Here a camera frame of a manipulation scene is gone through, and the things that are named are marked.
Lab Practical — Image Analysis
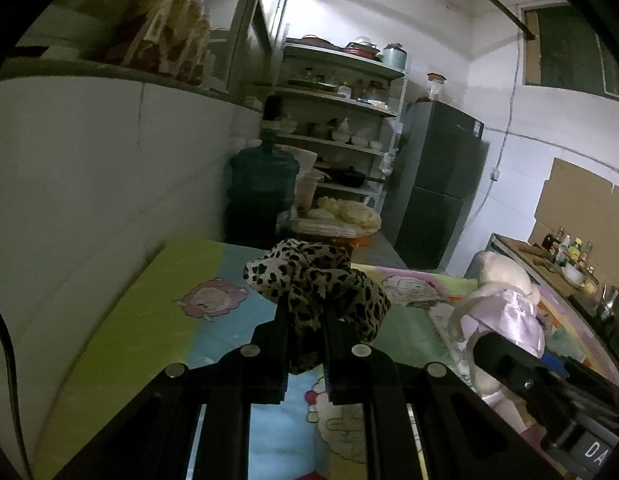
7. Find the teal enamel pot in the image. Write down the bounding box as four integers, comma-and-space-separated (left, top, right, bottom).
382, 44, 407, 72

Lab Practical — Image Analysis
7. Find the black water pump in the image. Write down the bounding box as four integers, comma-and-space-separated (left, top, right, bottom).
262, 94, 286, 143

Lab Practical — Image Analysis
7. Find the red cooking pot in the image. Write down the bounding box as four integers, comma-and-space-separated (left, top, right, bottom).
343, 37, 381, 60

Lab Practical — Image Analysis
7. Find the flattened cardboard sheet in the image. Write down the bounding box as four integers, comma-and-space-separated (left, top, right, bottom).
528, 157, 619, 281

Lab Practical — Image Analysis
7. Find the pale round tray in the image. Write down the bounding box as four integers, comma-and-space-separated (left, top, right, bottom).
288, 219, 377, 242

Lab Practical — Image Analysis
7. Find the clear measuring jug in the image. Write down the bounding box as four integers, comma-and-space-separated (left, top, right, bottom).
294, 170, 324, 213

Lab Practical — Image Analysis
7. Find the leopard print scrunchie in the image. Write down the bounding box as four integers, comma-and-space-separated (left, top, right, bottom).
242, 238, 393, 376

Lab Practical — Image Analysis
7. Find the steel cookware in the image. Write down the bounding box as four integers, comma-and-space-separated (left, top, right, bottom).
592, 284, 619, 323

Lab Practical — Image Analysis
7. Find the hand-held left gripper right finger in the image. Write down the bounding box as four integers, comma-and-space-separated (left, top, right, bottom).
323, 305, 563, 480

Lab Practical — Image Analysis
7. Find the row of jars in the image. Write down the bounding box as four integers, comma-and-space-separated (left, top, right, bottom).
289, 67, 390, 111

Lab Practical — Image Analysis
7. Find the plush doll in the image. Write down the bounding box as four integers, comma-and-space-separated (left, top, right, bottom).
447, 250, 547, 406

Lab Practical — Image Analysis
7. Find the dark grey fridge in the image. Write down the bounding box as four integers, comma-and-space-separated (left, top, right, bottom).
382, 100, 486, 268

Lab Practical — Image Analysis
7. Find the white plastic bucket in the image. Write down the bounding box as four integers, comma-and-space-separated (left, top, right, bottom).
282, 145, 317, 196

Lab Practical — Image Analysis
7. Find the wooden cutting board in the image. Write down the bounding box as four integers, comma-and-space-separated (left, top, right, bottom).
509, 240, 560, 271

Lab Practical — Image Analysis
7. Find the small dark window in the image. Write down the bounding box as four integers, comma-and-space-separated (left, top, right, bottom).
519, 2, 619, 101

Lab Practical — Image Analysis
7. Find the sliding glass window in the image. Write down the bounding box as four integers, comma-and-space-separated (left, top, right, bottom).
0, 0, 290, 106

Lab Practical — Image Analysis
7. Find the white metal shelf rack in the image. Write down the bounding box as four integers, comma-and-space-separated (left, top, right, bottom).
276, 40, 407, 251

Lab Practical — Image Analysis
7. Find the orange drink bottle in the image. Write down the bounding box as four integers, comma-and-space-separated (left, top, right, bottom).
156, 0, 192, 78
105, 0, 176, 68
176, 2, 205, 83
192, 17, 212, 86

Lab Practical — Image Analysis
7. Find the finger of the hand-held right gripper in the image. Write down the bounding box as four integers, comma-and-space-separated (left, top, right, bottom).
544, 354, 619, 398
472, 332, 565, 403

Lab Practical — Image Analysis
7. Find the blue water jug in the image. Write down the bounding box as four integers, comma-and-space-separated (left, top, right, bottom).
225, 141, 301, 248

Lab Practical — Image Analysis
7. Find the kitchen counter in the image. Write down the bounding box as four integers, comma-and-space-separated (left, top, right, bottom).
487, 232, 619, 341

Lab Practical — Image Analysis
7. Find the white wall cable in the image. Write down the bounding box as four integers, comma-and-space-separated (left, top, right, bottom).
469, 5, 523, 241

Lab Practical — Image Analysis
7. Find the row of condiment bottles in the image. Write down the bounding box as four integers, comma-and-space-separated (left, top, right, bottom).
542, 227, 597, 273

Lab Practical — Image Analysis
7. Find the black wok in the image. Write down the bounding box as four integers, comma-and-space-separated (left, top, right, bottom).
319, 165, 385, 190

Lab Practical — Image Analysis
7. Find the white bowl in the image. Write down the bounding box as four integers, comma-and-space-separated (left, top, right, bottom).
559, 264, 587, 286

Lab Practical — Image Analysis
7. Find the row of white bowls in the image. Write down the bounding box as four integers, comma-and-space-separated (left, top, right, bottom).
284, 116, 385, 152

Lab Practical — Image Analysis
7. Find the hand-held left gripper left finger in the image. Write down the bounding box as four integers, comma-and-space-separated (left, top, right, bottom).
54, 305, 292, 480

